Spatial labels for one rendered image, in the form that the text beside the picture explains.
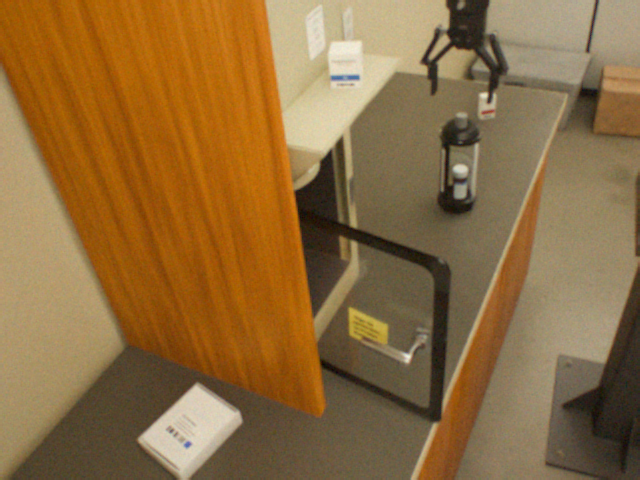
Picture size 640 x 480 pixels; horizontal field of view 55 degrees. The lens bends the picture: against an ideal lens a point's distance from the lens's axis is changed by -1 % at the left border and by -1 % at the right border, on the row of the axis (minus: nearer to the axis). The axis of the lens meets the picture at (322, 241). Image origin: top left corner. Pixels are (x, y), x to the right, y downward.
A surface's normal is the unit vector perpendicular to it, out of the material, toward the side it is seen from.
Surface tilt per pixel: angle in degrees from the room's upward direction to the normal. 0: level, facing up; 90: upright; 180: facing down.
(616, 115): 92
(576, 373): 0
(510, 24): 90
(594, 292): 0
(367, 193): 0
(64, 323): 90
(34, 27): 90
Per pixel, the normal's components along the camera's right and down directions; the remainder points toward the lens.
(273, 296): -0.44, 0.62
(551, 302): -0.09, -0.75
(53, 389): 0.89, 0.23
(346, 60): -0.14, 0.66
